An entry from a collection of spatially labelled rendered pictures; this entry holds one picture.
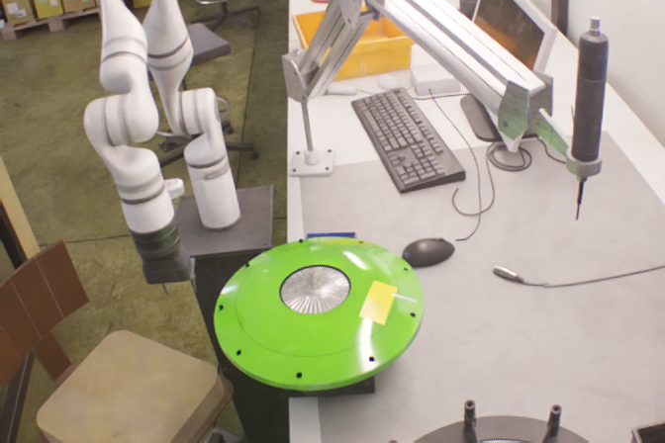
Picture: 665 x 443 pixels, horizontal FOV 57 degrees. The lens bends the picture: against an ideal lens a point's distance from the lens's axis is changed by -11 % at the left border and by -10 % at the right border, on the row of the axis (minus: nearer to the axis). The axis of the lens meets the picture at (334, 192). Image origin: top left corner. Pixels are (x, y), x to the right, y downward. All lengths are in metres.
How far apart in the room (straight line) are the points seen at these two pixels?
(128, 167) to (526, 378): 0.68
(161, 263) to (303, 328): 0.26
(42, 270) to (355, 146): 0.81
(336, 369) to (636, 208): 0.80
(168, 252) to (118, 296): 1.81
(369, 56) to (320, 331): 1.16
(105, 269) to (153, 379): 1.46
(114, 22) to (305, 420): 0.66
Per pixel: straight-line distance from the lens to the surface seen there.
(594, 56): 0.80
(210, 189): 1.47
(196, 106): 1.38
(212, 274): 1.56
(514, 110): 0.91
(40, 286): 1.62
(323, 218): 1.40
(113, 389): 1.59
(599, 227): 1.38
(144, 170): 0.94
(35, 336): 1.66
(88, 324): 2.75
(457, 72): 0.98
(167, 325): 2.60
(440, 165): 1.49
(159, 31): 1.19
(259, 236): 1.49
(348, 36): 1.21
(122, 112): 0.90
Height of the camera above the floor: 1.75
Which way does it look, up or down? 35 degrees down
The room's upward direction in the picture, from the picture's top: 8 degrees counter-clockwise
